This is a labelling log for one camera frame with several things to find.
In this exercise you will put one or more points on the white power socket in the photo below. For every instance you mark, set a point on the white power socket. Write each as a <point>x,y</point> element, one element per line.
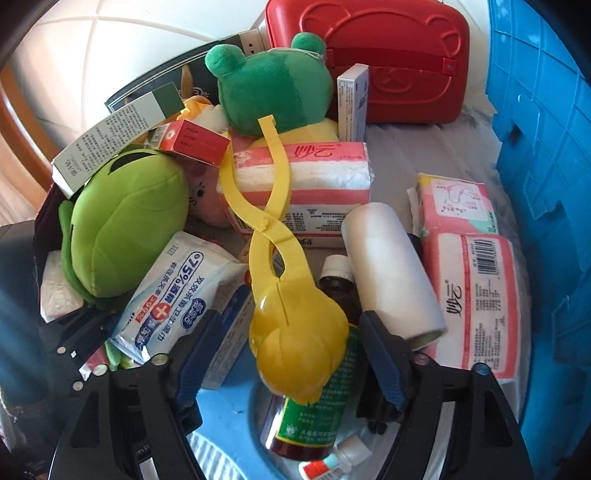
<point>253,44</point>

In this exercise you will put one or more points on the light green frog plush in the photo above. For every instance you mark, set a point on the light green frog plush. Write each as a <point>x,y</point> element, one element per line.
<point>124,217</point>

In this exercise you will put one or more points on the red white ointment tube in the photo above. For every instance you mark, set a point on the red white ointment tube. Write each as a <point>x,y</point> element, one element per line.
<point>318,470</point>

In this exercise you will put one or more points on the pink plush toy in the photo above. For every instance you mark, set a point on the pink plush toy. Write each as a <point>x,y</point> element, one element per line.
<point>203,198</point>

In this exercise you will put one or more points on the narrow white box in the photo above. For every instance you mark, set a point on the narrow white box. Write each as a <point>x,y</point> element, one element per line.
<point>352,101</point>

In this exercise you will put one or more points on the pink sanitary pad packet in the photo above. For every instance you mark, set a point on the pink sanitary pad packet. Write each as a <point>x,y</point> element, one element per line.
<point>457,203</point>

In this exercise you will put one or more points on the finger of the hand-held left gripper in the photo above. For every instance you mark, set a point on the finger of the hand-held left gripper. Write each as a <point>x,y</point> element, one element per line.
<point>74,350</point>

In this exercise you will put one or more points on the red white medicine box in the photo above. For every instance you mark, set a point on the red white medicine box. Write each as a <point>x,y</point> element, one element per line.
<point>194,141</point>

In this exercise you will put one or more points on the curved wooden frame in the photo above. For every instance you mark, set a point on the curved wooden frame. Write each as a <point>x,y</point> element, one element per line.
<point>18,120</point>

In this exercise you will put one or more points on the white blue wipes pack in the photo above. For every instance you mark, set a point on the white blue wipes pack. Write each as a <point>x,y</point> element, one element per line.
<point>175,286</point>

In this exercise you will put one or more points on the large pink tissue pack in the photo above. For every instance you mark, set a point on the large pink tissue pack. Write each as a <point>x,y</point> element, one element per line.
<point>332,184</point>

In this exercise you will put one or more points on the white paper roll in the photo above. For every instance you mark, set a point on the white paper roll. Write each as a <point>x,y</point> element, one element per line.
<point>388,267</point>

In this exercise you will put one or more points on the yellow plastic duck clip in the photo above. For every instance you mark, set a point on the yellow plastic duck clip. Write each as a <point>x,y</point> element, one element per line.
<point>295,332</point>

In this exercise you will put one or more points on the blue plastic crate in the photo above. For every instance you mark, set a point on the blue plastic crate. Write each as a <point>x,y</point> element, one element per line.
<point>545,138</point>

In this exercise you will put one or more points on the white green carton box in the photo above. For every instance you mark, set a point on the white green carton box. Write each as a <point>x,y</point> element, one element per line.
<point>106,138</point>

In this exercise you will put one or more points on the white embossed tissue paper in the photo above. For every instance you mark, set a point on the white embossed tissue paper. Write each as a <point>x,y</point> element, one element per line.
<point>55,290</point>

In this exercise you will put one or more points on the brown green-label medicine bottle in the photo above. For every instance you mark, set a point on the brown green-label medicine bottle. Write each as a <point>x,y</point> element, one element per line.
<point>314,424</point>

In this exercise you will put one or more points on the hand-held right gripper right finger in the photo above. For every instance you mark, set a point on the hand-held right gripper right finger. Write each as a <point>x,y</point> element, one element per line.
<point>385,364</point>

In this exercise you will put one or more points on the red mini suitcase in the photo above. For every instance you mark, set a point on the red mini suitcase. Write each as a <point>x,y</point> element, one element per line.
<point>392,46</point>

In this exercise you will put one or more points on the small brown white-cap bottle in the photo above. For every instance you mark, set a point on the small brown white-cap bottle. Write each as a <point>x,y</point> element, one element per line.
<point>337,277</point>

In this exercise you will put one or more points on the black box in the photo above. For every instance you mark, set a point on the black box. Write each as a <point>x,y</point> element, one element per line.
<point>184,60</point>

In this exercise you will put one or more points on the dark green frog plush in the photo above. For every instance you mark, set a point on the dark green frog plush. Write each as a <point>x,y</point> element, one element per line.
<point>268,87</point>

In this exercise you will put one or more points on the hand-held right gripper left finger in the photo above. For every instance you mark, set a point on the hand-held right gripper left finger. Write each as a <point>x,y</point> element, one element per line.
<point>196,364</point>

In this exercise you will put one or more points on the white blue medicine box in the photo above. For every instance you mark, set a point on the white blue medicine box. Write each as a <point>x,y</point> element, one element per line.
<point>231,341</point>

